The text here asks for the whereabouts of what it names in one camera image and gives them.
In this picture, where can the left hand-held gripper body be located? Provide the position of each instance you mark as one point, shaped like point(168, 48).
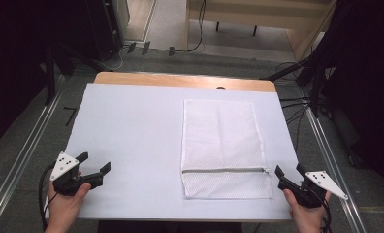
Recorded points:
point(64, 165)

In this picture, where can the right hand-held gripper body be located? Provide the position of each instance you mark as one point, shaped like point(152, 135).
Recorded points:
point(322, 183)

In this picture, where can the white mesh laundry bag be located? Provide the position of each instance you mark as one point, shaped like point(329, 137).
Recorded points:
point(222, 139)

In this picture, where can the person's right hand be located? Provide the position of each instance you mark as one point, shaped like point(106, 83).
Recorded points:
point(308, 215)

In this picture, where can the person's left hand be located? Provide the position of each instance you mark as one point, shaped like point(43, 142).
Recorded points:
point(65, 207)

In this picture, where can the white table mat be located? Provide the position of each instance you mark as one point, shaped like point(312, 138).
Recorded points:
point(132, 129)

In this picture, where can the black metal stand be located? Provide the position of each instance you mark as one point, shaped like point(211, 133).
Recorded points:
point(316, 87)
point(50, 77)

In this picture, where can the dark curtain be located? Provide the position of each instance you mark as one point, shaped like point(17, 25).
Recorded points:
point(368, 81)
point(12, 64)

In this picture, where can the wooden table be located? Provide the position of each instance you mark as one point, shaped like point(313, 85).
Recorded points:
point(180, 81)

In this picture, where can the black cabinet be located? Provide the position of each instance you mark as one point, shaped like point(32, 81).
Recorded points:
point(102, 29)

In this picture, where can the wooden bench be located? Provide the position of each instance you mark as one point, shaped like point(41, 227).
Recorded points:
point(261, 16)

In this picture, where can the aluminium floor rail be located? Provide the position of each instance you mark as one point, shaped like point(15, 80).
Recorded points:
point(22, 161)
point(334, 168)

